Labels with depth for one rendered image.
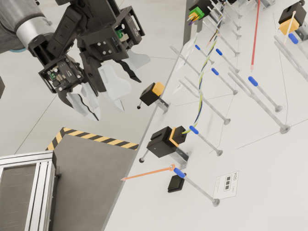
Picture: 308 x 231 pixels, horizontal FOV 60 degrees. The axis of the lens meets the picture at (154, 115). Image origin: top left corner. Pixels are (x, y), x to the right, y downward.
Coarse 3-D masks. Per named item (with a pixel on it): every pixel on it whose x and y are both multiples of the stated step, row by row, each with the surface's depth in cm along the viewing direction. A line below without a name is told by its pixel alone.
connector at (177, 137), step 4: (176, 128) 55; (180, 128) 54; (184, 128) 55; (176, 132) 54; (180, 132) 54; (168, 136) 56; (172, 136) 54; (176, 136) 53; (180, 136) 53; (184, 136) 54; (168, 140) 55; (176, 140) 54; (180, 140) 53; (184, 140) 54; (172, 144) 55
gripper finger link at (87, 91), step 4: (84, 84) 61; (88, 84) 62; (84, 88) 60; (88, 88) 62; (84, 92) 62; (88, 92) 61; (92, 92) 62; (84, 96) 62; (88, 96) 58; (92, 96) 62; (88, 100) 62; (92, 100) 59; (96, 100) 62; (92, 104) 62; (96, 104) 61; (96, 108) 62; (100, 108) 63; (96, 112) 62; (100, 112) 62; (96, 116) 62; (100, 116) 63
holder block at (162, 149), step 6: (168, 126) 57; (156, 132) 59; (162, 132) 57; (168, 132) 56; (150, 138) 60; (156, 138) 57; (162, 138) 55; (150, 144) 57; (156, 144) 56; (162, 144) 55; (168, 144) 55; (150, 150) 58; (156, 150) 58; (162, 150) 57; (168, 150) 56; (174, 150) 55; (162, 156) 58
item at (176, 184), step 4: (172, 176) 58; (176, 176) 57; (172, 180) 57; (176, 180) 56; (180, 180) 55; (184, 180) 55; (172, 184) 56; (176, 184) 55; (180, 184) 54; (168, 188) 56; (172, 188) 55; (176, 188) 54; (180, 188) 54
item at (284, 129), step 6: (228, 72) 38; (234, 72) 39; (234, 78) 38; (240, 78) 40; (240, 84) 39; (246, 84) 40; (246, 90) 39; (252, 90) 41; (252, 96) 40; (258, 102) 40; (264, 108) 41; (270, 114) 41; (276, 120) 42; (282, 126) 42; (288, 126) 42; (282, 132) 43
